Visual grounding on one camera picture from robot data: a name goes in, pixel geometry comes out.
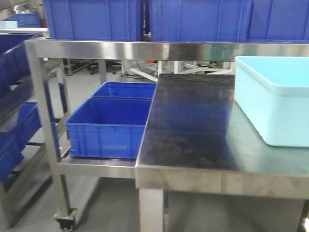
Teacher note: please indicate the left steel flow shelf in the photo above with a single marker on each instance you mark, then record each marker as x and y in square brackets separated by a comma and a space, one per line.
[18, 183]

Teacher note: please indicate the lower blue bin left shelf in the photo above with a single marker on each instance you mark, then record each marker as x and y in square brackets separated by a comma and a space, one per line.
[14, 140]

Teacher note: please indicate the light blue plastic tub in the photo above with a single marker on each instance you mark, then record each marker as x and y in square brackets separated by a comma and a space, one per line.
[273, 92]

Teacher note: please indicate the large blue crate on rack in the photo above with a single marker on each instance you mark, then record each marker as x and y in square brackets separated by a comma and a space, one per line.
[103, 20]

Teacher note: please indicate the near blue bin lower shelf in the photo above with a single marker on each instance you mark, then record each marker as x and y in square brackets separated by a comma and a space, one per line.
[107, 128]

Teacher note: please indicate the blue bin shelf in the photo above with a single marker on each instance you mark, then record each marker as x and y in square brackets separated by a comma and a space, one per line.
[107, 128]
[14, 140]
[125, 90]

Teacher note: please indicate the steel work table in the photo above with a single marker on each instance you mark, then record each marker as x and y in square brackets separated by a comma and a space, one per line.
[202, 166]

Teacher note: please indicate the far blue bin lower shelf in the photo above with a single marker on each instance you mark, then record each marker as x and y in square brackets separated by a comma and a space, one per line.
[125, 90]

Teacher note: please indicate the blue bin on left shelf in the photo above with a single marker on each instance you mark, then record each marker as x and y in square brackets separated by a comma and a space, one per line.
[13, 59]

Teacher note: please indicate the stainless steel rack frame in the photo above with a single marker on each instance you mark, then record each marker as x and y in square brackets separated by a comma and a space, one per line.
[37, 49]

